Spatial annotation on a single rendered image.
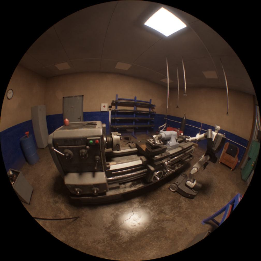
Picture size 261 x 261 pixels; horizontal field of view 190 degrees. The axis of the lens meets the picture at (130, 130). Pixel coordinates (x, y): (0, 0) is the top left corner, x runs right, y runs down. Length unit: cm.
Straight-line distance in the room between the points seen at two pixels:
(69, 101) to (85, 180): 372
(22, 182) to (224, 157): 603
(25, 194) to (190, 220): 308
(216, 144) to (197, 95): 415
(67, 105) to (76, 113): 63
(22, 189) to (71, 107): 369
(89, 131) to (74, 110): 339
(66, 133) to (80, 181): 53
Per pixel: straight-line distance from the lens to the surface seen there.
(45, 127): 432
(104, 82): 417
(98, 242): 160
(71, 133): 81
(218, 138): 141
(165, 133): 147
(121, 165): 104
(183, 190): 190
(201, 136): 144
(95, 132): 76
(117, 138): 96
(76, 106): 408
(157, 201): 175
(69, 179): 105
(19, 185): 224
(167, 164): 113
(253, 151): 441
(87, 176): 98
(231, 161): 429
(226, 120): 480
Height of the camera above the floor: 153
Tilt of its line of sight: 16 degrees down
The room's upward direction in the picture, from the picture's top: 4 degrees clockwise
